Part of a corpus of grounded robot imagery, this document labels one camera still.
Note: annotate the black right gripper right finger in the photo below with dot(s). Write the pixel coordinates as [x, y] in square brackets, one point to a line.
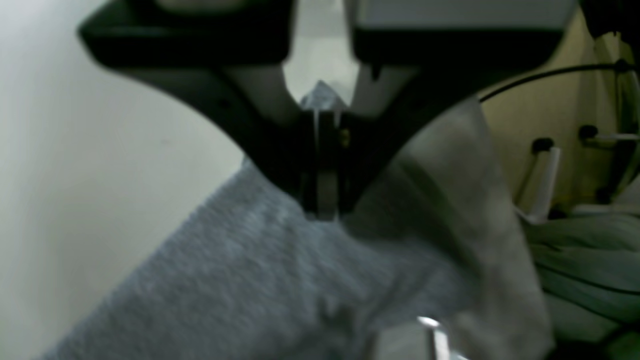
[419, 58]

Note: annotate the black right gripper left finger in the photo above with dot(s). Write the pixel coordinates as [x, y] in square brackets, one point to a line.
[227, 66]

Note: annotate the grey T-shirt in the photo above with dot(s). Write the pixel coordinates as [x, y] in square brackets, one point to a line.
[248, 277]

